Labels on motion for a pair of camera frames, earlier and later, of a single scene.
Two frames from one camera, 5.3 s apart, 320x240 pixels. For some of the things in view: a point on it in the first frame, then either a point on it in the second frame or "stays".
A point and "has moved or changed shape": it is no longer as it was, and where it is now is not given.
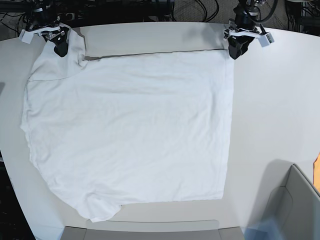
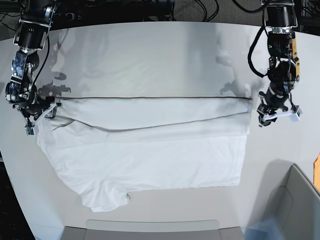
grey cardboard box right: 292,201 stays
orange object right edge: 316,170 stays
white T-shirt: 128,129 has moved or changed shape
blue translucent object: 266,229 stays
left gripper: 62,46 to 37,105
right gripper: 238,45 to 267,110
